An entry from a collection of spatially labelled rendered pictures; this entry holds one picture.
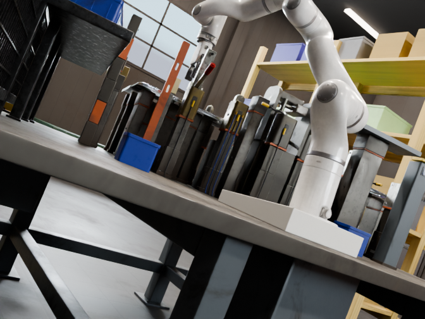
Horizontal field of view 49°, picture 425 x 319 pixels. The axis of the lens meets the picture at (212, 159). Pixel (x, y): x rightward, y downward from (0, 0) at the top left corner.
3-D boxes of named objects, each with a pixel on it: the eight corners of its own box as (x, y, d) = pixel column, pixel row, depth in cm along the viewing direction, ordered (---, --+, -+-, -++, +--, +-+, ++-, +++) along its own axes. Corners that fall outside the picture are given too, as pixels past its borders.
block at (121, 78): (93, 147, 191) (122, 79, 192) (95, 148, 180) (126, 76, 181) (86, 143, 190) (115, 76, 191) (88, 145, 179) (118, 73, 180)
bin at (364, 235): (347, 250, 178) (356, 229, 178) (363, 258, 168) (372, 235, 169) (324, 242, 174) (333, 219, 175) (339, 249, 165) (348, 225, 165)
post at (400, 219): (384, 264, 195) (421, 167, 197) (396, 270, 188) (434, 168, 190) (370, 259, 193) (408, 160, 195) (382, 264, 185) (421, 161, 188)
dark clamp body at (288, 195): (277, 223, 194) (311, 137, 196) (291, 228, 183) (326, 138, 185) (262, 216, 192) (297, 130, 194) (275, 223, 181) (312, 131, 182)
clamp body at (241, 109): (207, 195, 184) (243, 107, 186) (216, 199, 174) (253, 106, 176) (193, 188, 182) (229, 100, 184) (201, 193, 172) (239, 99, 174)
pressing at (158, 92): (377, 200, 242) (378, 197, 242) (408, 207, 220) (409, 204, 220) (129, 87, 198) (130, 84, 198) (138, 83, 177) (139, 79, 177)
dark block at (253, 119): (223, 200, 183) (263, 101, 185) (229, 203, 177) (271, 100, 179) (212, 195, 182) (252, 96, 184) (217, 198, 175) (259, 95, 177)
